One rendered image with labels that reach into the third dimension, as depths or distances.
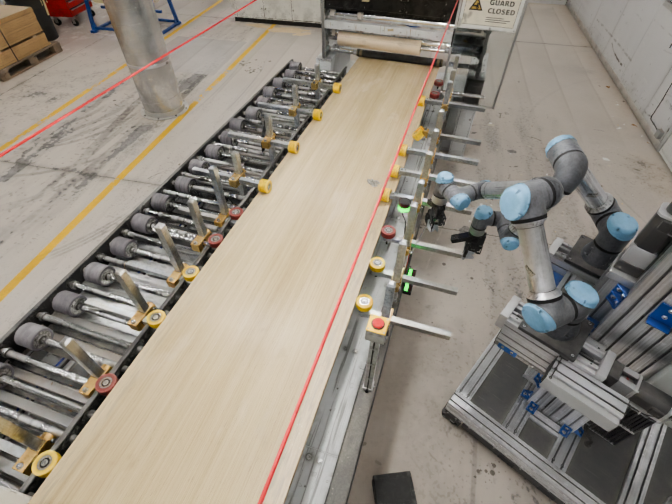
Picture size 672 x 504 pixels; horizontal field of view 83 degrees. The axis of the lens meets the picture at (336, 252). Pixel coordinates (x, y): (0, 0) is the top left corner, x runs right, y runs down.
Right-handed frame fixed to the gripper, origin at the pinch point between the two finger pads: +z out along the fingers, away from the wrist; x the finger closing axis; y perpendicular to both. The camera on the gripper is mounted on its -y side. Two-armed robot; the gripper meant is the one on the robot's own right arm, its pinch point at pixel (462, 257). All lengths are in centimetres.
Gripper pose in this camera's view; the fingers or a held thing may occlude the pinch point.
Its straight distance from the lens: 218.0
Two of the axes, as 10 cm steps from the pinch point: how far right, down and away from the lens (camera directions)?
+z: 0.0, 6.8, 7.4
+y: 9.5, 2.3, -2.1
